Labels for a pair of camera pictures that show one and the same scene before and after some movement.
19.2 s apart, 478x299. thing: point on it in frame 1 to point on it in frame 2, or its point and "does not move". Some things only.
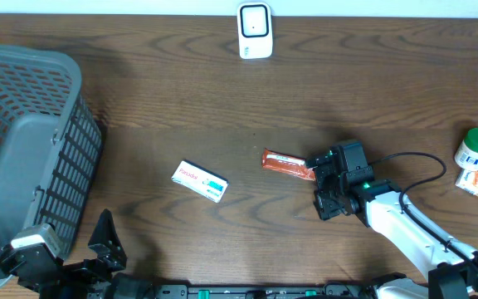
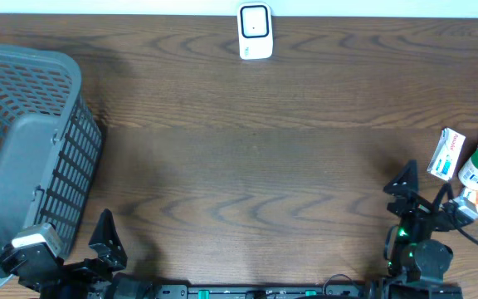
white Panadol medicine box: (201, 180) to (446, 156)
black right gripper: (326, 208) to (412, 187)
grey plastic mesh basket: (36, 144) does not move
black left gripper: (98, 276) does not move
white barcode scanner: (255, 30) does not move
